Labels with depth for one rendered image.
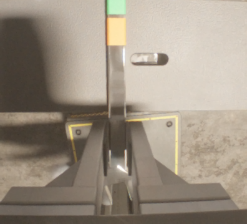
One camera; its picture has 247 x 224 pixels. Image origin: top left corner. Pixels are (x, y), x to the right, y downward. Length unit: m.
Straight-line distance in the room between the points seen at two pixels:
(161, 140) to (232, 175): 1.00
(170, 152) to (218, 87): 1.07
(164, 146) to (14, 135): 1.18
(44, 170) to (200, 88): 1.67
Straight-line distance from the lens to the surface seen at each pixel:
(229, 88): 0.18
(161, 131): 1.13
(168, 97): 0.16
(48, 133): 1.57
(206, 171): 1.85
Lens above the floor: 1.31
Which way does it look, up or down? 74 degrees down
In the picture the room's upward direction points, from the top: 174 degrees clockwise
